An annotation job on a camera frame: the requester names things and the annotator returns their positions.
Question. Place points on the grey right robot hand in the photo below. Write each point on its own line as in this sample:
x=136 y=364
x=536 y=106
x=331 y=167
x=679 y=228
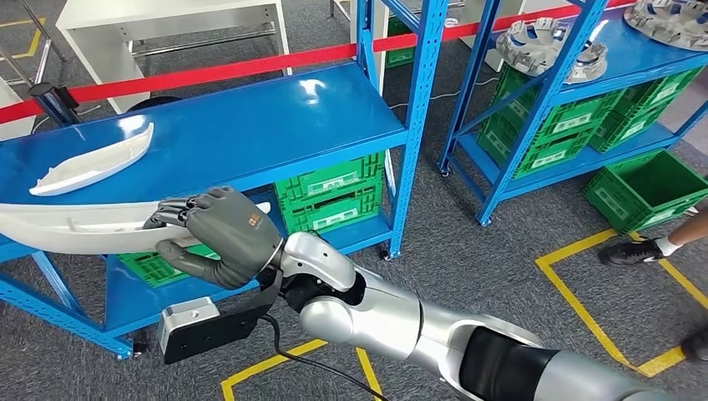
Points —
x=238 y=238

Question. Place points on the long curved white plastic part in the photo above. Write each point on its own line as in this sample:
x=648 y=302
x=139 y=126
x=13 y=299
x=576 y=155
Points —
x=94 y=163
x=83 y=232

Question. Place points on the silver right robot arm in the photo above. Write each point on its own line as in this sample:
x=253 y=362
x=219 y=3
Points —
x=376 y=321

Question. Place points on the blue steel shelf rack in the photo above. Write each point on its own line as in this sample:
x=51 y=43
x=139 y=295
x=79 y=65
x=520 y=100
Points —
x=652 y=61
x=221 y=127

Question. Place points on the green plastic crate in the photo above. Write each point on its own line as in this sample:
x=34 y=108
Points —
x=149 y=268
x=547 y=157
x=332 y=180
x=332 y=218
x=569 y=119
x=658 y=94
x=401 y=55
x=614 y=202
x=625 y=130

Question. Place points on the black round ribbed disc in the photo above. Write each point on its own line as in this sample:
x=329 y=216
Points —
x=155 y=102

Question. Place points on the red barrier belt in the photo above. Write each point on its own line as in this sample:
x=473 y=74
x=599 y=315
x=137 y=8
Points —
x=221 y=70

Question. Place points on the silver finned wheel disc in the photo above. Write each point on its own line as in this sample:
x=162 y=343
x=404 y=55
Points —
x=525 y=47
x=669 y=22

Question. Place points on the person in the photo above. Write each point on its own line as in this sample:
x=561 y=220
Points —
x=630 y=252

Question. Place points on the black camera bracket plate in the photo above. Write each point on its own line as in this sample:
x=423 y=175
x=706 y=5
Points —
x=221 y=332

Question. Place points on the black barrier post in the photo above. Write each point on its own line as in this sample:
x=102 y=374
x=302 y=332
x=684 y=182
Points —
x=52 y=102

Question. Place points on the chrome metal frame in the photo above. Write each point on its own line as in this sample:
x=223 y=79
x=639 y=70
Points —
x=43 y=61

